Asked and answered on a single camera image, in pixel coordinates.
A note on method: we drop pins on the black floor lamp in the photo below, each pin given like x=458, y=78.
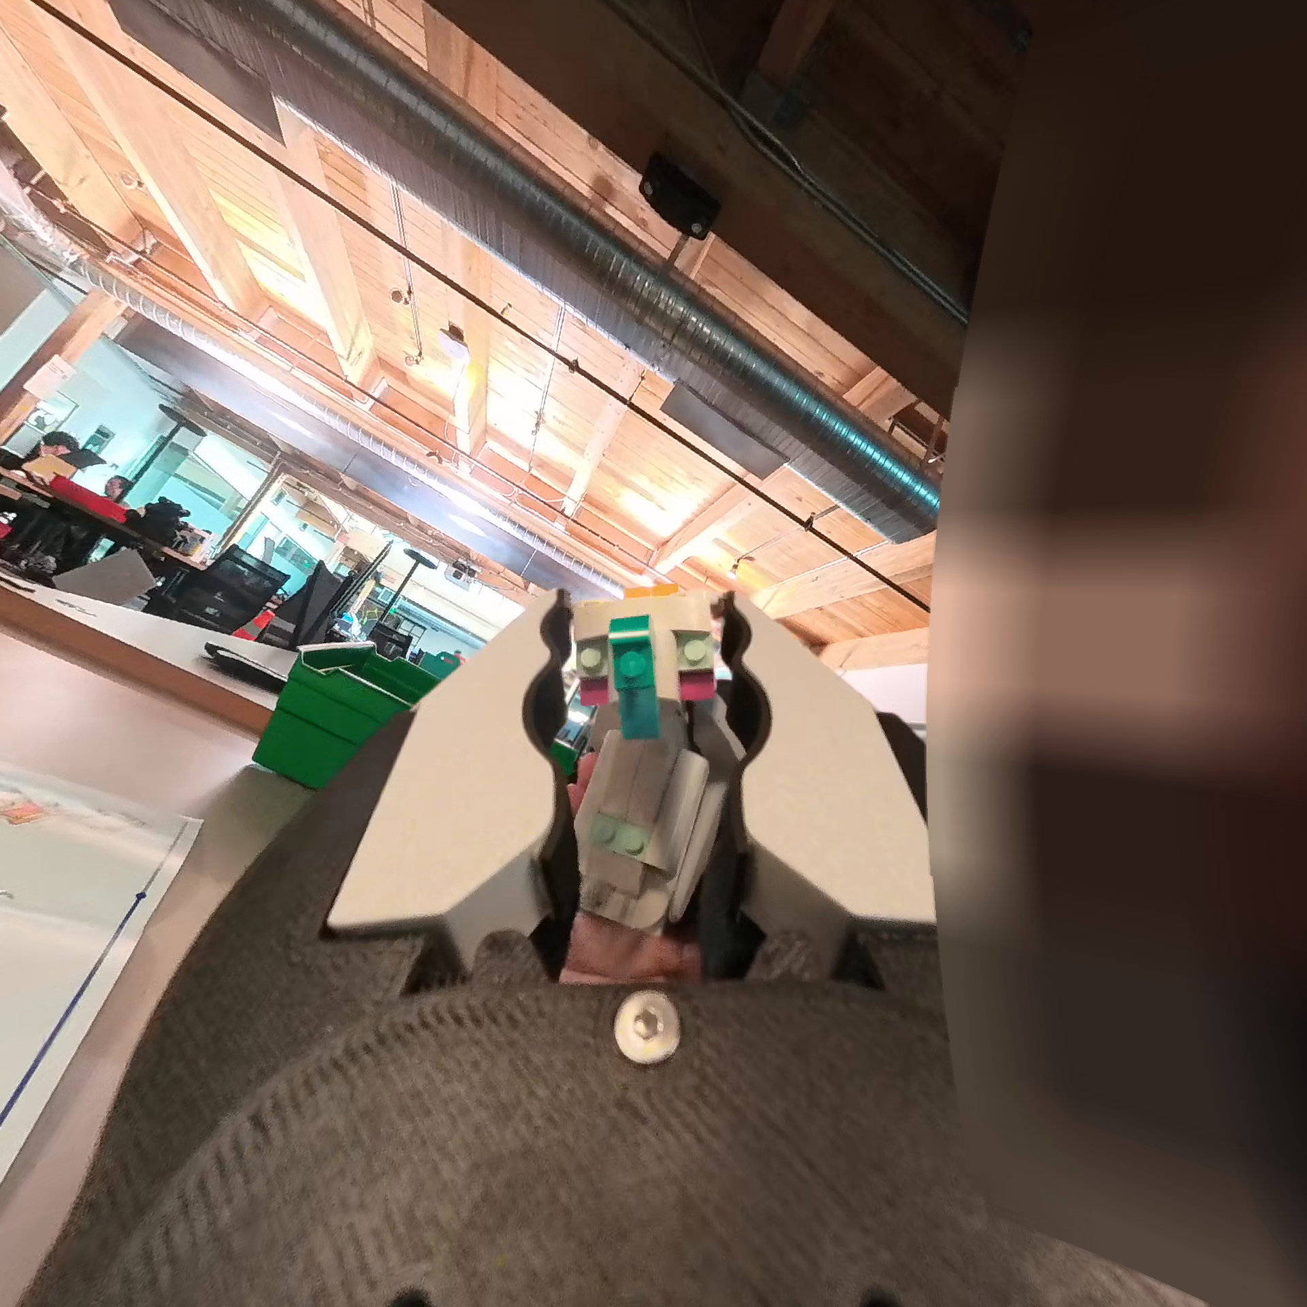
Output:
x=407, y=584

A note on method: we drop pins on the wood-edged table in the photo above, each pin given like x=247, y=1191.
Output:
x=103, y=634

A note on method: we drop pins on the grey panel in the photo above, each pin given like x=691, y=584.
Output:
x=108, y=584

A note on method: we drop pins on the black mesh chair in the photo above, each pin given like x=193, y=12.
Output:
x=233, y=591

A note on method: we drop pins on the white lego body assembly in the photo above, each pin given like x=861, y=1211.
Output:
x=633, y=808

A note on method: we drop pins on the large metal ceiling duct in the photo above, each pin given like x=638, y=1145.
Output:
x=655, y=297

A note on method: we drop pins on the green plastic bin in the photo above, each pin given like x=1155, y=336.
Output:
x=307, y=725

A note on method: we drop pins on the open lego instruction booklet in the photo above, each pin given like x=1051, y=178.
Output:
x=71, y=918

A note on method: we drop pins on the black flat object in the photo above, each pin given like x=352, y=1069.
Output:
x=249, y=660

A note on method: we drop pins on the dark ceiling panel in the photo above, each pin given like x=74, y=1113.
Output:
x=721, y=430

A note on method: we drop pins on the white ceiling device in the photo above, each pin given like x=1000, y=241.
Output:
x=454, y=347

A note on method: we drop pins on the person's right hand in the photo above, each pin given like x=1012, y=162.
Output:
x=633, y=962

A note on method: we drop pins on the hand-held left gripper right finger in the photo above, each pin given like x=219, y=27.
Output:
x=837, y=817

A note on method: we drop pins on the black ceiling box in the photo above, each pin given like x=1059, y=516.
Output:
x=678, y=194

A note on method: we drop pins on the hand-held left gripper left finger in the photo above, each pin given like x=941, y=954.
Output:
x=450, y=817

